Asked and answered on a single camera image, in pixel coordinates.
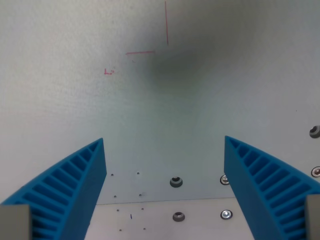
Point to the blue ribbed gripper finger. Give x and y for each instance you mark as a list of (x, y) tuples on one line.
[(247, 180), (82, 180)]

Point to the silver countersunk screw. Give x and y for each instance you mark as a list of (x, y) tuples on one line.
[(223, 179), (316, 171), (226, 214)]

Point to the dark countersunk hex screw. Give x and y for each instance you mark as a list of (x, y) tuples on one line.
[(314, 132), (176, 182), (178, 216)]

